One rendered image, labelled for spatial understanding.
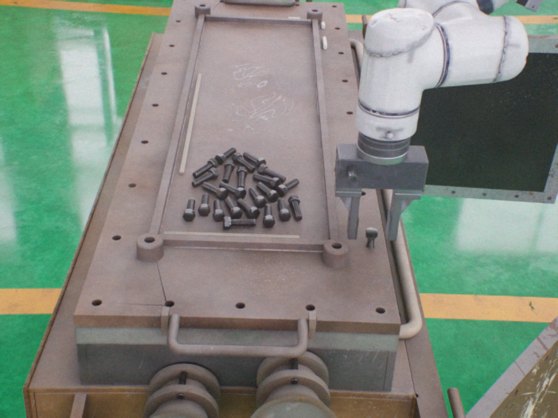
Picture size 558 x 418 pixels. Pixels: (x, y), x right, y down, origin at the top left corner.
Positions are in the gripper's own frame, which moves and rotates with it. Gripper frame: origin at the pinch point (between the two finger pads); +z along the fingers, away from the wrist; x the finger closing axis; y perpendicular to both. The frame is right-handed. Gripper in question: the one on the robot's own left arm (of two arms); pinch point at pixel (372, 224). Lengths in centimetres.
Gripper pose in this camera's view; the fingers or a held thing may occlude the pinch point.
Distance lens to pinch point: 125.9
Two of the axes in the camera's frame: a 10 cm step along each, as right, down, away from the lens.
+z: -0.4, 8.3, 5.5
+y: 0.0, 5.5, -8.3
